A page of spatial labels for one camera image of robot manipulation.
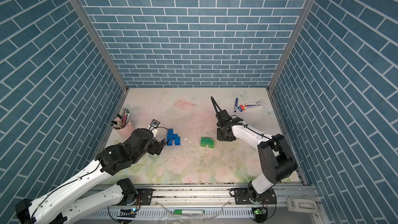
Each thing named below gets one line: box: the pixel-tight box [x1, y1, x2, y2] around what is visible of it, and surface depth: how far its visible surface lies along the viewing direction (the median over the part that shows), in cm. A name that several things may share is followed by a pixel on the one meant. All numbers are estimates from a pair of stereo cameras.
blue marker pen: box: [233, 98, 239, 113], surface depth 114 cm
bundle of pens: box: [110, 107, 130, 129], surface depth 89 cm
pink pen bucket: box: [111, 119, 134, 139], surface depth 90 cm
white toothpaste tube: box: [237, 99, 266, 112], surface depth 113 cm
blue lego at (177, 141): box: [174, 136, 181, 146], surface depth 93 cm
